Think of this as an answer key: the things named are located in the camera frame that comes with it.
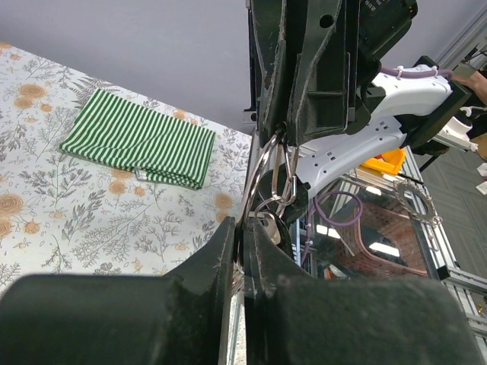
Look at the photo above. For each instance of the floral patterned table mat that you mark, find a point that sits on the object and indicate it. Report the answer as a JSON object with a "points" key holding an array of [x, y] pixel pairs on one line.
{"points": [[64, 215]]}

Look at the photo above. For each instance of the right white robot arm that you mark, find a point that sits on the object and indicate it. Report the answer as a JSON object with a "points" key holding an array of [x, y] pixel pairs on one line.
{"points": [[409, 107]]}

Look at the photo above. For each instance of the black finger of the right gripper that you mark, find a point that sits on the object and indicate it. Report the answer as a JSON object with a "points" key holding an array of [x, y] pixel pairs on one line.
{"points": [[269, 31], [319, 98]]}

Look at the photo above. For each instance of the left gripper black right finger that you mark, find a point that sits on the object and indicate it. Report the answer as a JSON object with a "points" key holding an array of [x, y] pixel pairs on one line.
{"points": [[294, 318]]}

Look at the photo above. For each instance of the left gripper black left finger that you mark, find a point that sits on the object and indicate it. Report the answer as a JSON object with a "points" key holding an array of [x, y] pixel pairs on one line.
{"points": [[181, 317]]}

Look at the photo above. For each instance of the silver keyring with keys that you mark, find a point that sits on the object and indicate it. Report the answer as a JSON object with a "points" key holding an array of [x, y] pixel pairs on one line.
{"points": [[271, 186]]}

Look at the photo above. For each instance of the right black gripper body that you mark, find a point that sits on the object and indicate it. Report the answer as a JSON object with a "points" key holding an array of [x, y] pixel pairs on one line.
{"points": [[372, 29]]}

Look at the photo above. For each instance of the green striped cloth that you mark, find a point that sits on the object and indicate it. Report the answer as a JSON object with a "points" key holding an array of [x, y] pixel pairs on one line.
{"points": [[157, 148]]}

